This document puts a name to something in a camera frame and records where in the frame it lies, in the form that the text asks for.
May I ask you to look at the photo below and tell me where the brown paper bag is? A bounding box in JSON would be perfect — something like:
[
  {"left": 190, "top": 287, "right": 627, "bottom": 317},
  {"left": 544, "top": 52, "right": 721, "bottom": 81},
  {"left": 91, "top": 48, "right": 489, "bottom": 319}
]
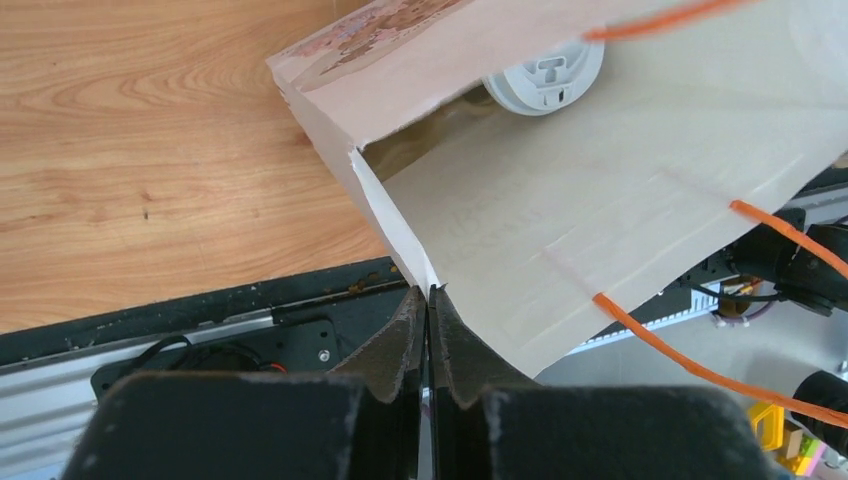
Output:
[{"left": 266, "top": 0, "right": 848, "bottom": 432}]

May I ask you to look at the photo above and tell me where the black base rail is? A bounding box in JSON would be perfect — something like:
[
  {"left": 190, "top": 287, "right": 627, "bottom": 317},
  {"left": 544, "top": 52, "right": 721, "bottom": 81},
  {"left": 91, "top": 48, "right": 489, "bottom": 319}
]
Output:
[{"left": 1, "top": 240, "right": 847, "bottom": 479}]

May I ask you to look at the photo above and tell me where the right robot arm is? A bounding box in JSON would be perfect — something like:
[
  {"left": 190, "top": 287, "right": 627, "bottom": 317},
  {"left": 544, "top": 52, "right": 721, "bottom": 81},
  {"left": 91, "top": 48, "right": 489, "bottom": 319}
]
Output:
[{"left": 729, "top": 215, "right": 847, "bottom": 459}]

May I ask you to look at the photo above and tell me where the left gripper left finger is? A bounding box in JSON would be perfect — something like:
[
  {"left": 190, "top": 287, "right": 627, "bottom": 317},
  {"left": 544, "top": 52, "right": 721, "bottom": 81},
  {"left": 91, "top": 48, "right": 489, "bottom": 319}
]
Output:
[{"left": 63, "top": 288, "right": 426, "bottom": 479}]

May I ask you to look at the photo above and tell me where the yellow plastic toy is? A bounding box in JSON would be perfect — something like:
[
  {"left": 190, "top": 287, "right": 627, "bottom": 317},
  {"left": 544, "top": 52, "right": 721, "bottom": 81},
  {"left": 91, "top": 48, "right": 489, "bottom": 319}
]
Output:
[{"left": 747, "top": 402, "right": 785, "bottom": 452}]

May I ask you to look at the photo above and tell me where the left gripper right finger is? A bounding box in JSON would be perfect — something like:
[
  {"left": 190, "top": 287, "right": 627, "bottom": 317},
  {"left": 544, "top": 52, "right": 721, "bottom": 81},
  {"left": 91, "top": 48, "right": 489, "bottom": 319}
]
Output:
[{"left": 427, "top": 287, "right": 778, "bottom": 479}]

